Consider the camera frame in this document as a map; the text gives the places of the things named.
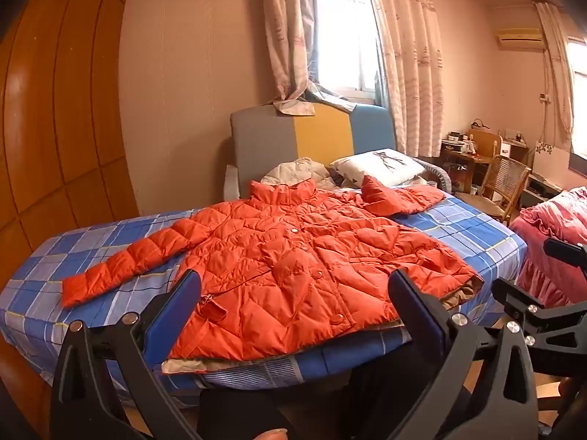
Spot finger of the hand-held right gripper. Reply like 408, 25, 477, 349
492, 279, 587, 377
543, 238, 587, 276

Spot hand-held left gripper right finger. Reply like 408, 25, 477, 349
387, 268, 539, 440

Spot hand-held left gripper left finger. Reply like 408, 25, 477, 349
50, 269, 203, 440

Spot orange quilted down jacket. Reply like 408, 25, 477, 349
61, 178, 484, 362

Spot pink ruffled bedding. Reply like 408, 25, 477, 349
510, 187, 587, 308

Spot white floral panel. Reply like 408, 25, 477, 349
532, 141, 574, 182

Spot rattan chair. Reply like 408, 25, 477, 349
454, 155, 533, 225

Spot bed with blue plaid sheet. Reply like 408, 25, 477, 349
0, 188, 528, 399

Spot person's legs in dark pants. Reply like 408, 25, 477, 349
197, 353, 459, 440

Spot cluttered wooden desk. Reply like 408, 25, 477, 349
440, 128, 530, 195

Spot grey bolster cushion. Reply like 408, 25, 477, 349
413, 162, 459, 193

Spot side window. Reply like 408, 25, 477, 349
566, 37, 587, 175

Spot white printed pillow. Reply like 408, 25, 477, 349
329, 148, 429, 188

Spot pink patterned curtain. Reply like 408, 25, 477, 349
260, 0, 358, 117
367, 0, 445, 159
534, 2, 576, 147

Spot beige quilted jacket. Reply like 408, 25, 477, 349
260, 157, 338, 190

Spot grey yellow blue headboard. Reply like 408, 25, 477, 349
229, 103, 397, 198

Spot orange wooden wardrobe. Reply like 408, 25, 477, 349
0, 0, 141, 289

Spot bedroom window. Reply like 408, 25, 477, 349
314, 0, 388, 106

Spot wall air conditioner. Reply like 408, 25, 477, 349
494, 26, 547, 51

